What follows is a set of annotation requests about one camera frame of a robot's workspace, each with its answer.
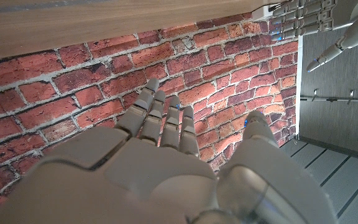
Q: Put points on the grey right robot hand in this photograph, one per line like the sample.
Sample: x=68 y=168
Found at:
x=154 y=180

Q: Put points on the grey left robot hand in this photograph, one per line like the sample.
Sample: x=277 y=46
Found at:
x=340 y=14

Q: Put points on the white power strip box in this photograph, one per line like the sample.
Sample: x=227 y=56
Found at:
x=261 y=13

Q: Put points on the red brick print backdrop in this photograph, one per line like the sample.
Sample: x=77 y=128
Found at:
x=89 y=77

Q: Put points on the grey metal wall rail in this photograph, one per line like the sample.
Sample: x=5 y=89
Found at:
x=337 y=99

